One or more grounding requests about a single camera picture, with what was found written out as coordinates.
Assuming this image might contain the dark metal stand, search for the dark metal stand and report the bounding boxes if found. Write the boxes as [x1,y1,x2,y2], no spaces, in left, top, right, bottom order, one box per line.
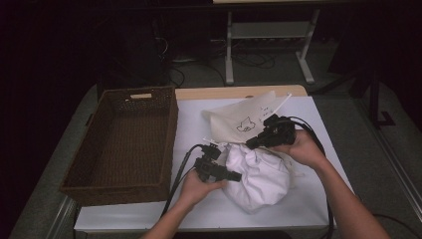
[349,64,396,129]

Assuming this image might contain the brown wicker basket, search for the brown wicker basket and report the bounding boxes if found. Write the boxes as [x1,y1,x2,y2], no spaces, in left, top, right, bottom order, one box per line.
[59,86,180,207]

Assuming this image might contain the black floor cables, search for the black floor cables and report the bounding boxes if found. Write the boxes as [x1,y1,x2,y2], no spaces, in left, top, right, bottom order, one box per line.
[231,51,277,70]

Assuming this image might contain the cream mesh laundry bag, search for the cream mesh laundry bag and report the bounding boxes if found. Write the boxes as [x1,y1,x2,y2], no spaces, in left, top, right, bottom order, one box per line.
[201,91,295,146]

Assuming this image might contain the white desk frame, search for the white desk frame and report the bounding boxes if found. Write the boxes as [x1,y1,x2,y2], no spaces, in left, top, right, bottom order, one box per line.
[224,8,321,86]

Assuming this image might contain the aluminium floor rail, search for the aluminium floor rail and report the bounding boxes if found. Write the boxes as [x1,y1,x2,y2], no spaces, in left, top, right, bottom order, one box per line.
[359,106,422,222]
[45,195,78,239]

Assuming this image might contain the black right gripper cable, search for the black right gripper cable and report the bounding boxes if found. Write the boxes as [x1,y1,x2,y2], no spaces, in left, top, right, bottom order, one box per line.
[287,116,335,239]

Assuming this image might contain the white table sheet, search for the white table sheet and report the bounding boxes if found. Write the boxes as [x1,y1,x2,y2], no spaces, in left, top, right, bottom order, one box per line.
[73,96,354,233]

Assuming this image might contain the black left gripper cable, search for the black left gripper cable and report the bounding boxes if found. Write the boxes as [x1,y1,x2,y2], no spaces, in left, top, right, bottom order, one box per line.
[160,143,204,219]

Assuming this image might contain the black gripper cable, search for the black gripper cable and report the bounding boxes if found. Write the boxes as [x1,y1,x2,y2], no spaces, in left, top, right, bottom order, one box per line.
[287,116,335,239]
[160,143,204,219]

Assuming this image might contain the white garment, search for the white garment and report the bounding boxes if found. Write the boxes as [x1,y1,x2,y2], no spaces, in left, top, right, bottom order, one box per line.
[221,142,294,215]

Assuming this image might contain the person's right hand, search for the person's right hand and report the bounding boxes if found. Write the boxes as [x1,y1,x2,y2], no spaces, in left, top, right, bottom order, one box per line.
[272,128,328,169]

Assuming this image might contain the person's left hand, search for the person's left hand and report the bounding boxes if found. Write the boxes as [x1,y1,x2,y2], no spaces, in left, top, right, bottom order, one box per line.
[178,169,230,208]

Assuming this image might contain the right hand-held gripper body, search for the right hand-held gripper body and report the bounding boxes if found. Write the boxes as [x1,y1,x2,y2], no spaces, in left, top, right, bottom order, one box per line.
[258,114,297,147]

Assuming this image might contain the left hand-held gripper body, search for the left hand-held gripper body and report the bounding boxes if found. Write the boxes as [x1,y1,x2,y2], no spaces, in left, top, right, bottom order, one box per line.
[193,142,223,183]

